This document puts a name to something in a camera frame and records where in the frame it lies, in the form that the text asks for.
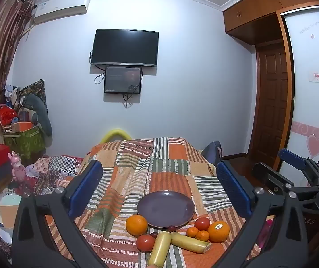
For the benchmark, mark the brown wooden door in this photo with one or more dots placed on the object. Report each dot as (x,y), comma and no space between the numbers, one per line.
(272,97)

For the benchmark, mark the checkered quilt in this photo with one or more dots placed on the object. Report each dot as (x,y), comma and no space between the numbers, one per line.
(56,170)

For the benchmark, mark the small mandarin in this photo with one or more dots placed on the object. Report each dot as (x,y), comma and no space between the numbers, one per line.
(192,231)
(203,236)

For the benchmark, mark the dark plum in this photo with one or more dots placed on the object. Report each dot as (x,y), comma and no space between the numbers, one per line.
(154,235)
(171,228)

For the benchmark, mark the black wall television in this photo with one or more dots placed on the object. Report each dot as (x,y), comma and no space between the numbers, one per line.
(125,47)

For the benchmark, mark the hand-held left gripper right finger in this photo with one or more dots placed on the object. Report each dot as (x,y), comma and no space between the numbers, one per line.
(233,189)

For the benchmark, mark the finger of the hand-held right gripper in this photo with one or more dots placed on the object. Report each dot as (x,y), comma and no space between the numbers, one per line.
(271,177)
(292,159)

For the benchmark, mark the orange book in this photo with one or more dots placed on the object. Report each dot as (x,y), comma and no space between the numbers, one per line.
(7,215)

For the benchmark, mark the yellow sugarcane piece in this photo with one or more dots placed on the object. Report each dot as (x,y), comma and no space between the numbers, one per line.
(190,243)
(159,247)

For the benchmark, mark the red plastic bag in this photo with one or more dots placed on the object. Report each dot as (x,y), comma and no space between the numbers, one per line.
(6,115)

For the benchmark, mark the striped patchwork blanket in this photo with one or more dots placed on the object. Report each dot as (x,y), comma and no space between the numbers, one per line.
(165,167)

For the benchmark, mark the large orange with sticker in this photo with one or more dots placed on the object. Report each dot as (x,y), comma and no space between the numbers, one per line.
(218,233)

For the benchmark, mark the red and white sign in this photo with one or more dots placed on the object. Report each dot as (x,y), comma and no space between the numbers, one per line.
(316,76)

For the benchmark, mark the grey plush pillow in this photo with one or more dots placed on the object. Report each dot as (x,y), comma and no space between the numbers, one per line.
(42,117)

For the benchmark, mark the white air conditioner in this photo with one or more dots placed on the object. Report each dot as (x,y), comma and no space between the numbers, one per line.
(62,8)

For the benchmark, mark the purple plate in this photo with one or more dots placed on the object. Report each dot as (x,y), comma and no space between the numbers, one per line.
(165,209)

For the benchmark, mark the dark floral cushion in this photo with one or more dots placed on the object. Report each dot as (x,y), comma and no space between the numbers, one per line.
(35,89)

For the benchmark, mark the small wall monitor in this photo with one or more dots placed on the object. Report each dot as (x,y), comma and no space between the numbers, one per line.
(123,80)

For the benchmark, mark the wooden overhead cabinet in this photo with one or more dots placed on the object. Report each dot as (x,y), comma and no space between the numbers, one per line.
(260,14)

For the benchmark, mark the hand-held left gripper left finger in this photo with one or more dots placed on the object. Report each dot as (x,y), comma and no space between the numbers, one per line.
(87,189)

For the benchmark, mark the white wardrobe door with hearts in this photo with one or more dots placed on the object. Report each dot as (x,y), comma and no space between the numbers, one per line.
(310,111)

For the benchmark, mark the pale green plate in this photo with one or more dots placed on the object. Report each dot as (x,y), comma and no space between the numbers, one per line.
(10,199)

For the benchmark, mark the pink toy rabbit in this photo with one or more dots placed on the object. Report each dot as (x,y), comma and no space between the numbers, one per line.
(17,167)

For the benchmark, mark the red tomato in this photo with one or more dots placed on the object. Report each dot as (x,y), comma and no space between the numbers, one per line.
(145,243)
(202,224)

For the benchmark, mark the plain large orange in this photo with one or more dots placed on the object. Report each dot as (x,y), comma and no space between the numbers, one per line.
(136,225)

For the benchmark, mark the dark blue bag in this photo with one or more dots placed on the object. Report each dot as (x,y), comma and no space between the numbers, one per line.
(212,150)

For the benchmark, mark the green patterned storage box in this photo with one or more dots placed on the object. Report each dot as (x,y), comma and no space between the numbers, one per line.
(25,142)

